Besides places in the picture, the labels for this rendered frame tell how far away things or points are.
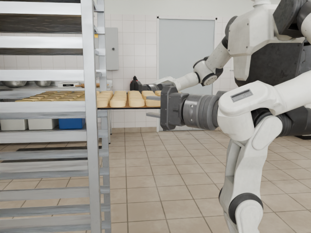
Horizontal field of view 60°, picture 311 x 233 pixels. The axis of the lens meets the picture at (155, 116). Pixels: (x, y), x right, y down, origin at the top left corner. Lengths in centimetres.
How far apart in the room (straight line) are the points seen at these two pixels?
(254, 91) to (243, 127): 9
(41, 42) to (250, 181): 89
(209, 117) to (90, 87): 34
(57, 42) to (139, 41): 417
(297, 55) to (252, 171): 46
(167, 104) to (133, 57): 423
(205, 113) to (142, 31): 438
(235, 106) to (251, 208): 62
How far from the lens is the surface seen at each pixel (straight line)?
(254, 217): 118
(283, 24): 93
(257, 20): 102
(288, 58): 106
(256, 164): 114
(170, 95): 71
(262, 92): 62
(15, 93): 131
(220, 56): 138
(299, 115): 117
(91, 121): 79
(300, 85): 67
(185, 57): 508
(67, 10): 83
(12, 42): 86
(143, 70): 493
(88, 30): 78
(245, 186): 116
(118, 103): 84
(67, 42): 82
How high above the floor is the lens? 116
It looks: 10 degrees down
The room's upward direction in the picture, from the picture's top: straight up
